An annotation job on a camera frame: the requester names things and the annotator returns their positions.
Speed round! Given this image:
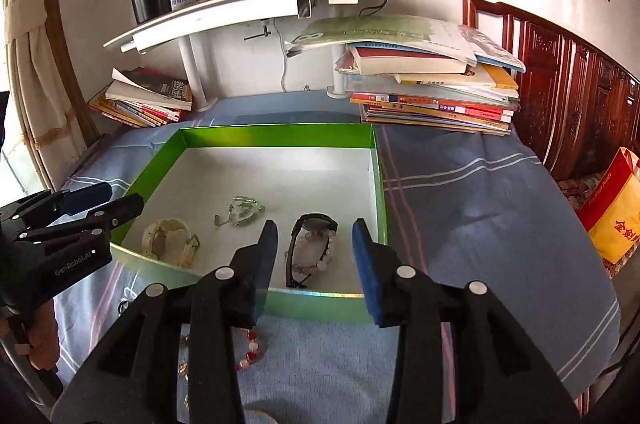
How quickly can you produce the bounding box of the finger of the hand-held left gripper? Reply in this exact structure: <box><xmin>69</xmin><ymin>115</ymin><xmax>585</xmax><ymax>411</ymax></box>
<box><xmin>15</xmin><ymin>194</ymin><xmax>145</xmax><ymax>247</ymax></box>
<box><xmin>0</xmin><ymin>182</ymin><xmax>112</xmax><ymax>230</ymax></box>

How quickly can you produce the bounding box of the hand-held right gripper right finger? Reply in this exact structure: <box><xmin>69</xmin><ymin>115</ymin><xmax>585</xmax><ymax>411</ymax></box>
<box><xmin>351</xmin><ymin>218</ymin><xmax>583</xmax><ymax>424</ymax></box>

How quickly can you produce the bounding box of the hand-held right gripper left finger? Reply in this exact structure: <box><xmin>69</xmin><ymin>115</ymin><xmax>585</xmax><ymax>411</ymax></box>
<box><xmin>52</xmin><ymin>219</ymin><xmax>279</xmax><ymax>424</ymax></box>

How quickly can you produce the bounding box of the green cardboard box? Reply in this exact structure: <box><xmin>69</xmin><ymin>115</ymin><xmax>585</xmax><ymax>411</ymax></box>
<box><xmin>109</xmin><ymin>124</ymin><xmax>388</xmax><ymax>325</ymax></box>

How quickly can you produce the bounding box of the red bead bracelet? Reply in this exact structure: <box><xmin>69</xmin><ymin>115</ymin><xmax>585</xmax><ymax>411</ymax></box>
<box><xmin>235</xmin><ymin>329</ymin><xmax>266</xmax><ymax>372</ymax></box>

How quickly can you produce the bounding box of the person's left hand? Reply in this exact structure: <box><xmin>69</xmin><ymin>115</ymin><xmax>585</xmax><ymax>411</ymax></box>
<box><xmin>27</xmin><ymin>299</ymin><xmax>58</xmax><ymax>372</ymax></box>

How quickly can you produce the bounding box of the small stack of books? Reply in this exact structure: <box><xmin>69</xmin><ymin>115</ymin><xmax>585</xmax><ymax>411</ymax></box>
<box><xmin>87</xmin><ymin>66</ymin><xmax>194</xmax><ymax>128</ymax></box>

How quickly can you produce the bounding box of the blue striped cloth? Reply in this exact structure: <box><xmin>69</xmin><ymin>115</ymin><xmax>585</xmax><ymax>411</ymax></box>
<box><xmin>52</xmin><ymin>91</ymin><xmax>623</xmax><ymax>424</ymax></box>

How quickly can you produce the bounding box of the beige curtain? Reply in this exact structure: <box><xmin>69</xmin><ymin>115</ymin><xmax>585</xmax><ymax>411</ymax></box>
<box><xmin>0</xmin><ymin>0</ymin><xmax>101</xmax><ymax>192</ymax></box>

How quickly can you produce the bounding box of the tall stack of books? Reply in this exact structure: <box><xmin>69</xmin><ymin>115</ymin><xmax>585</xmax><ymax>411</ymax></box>
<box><xmin>335</xmin><ymin>44</ymin><xmax>527</xmax><ymax>137</ymax></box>

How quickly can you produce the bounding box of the white desk shelf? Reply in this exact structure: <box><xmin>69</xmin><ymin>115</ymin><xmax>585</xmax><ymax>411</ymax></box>
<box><xmin>102</xmin><ymin>0</ymin><xmax>401</xmax><ymax>112</ymax></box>

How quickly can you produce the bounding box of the green cover booklet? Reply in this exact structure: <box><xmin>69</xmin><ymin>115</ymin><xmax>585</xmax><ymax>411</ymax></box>
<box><xmin>285</xmin><ymin>15</ymin><xmax>476</xmax><ymax>60</ymax></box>

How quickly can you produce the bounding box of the red and yellow bag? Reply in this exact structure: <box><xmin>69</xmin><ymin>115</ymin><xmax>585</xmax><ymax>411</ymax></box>
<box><xmin>575</xmin><ymin>146</ymin><xmax>640</xmax><ymax>265</ymax></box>

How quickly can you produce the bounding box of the red wooden headboard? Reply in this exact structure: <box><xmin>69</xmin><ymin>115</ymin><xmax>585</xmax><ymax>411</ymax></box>
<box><xmin>462</xmin><ymin>0</ymin><xmax>640</xmax><ymax>185</ymax></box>

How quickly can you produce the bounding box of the pink bead bracelet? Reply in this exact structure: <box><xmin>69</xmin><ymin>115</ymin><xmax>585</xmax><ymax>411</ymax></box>
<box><xmin>292</xmin><ymin>229</ymin><xmax>341</xmax><ymax>277</ymax></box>

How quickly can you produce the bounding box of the silver crystal necklace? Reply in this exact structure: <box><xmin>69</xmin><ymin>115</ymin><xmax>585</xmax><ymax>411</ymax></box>
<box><xmin>214</xmin><ymin>195</ymin><xmax>266</xmax><ymax>230</ymax></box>

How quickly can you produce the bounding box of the cream bead bracelet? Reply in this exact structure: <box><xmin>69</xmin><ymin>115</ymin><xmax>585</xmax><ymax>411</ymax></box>
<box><xmin>142</xmin><ymin>216</ymin><xmax>202</xmax><ymax>269</ymax></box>

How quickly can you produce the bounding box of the white cable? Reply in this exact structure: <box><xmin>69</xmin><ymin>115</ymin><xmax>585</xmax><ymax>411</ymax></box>
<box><xmin>279</xmin><ymin>19</ymin><xmax>292</xmax><ymax>94</ymax></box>

